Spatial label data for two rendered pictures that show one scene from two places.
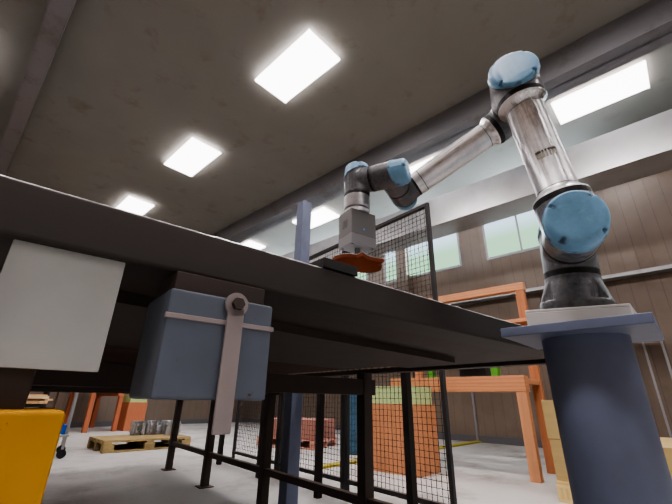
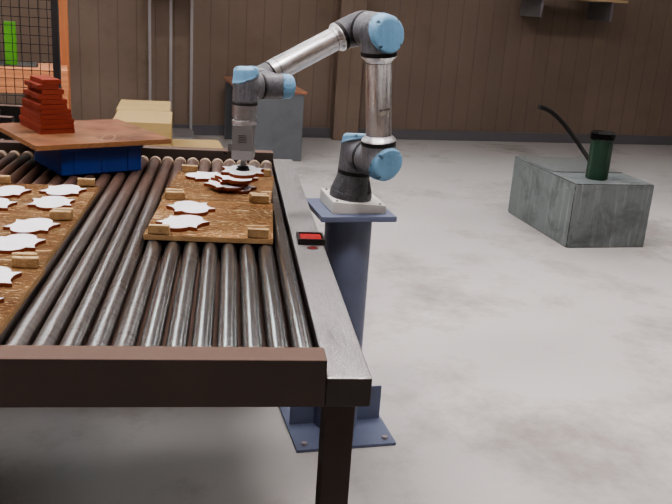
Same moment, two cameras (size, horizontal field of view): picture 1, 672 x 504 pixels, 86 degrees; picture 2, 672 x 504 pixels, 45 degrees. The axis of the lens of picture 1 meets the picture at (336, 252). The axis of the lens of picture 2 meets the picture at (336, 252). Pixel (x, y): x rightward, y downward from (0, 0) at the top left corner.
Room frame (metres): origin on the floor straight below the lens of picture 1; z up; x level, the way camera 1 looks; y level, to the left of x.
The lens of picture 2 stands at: (-0.59, 1.85, 1.57)
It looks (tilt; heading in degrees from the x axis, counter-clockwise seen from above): 17 degrees down; 301
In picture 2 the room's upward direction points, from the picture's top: 4 degrees clockwise
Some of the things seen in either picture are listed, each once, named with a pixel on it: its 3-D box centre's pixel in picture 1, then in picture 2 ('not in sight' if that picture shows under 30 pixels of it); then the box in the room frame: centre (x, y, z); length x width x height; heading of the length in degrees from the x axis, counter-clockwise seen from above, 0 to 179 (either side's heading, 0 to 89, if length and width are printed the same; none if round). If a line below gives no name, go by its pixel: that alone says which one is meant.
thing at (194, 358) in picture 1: (206, 353); not in sight; (0.48, 0.16, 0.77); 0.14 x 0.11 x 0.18; 129
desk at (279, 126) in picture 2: not in sight; (261, 116); (4.64, -5.05, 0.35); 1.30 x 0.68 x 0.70; 137
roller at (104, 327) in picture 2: not in sight; (144, 225); (1.09, 0.18, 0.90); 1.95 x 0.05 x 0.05; 129
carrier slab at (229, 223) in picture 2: not in sight; (213, 219); (0.92, 0.07, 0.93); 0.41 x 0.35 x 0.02; 127
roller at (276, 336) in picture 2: not in sight; (262, 228); (0.82, -0.04, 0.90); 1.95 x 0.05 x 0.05; 129
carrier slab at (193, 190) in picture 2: not in sight; (221, 188); (1.17, -0.26, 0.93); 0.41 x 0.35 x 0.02; 125
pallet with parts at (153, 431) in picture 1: (141, 434); not in sight; (6.21, 2.93, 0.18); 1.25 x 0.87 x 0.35; 137
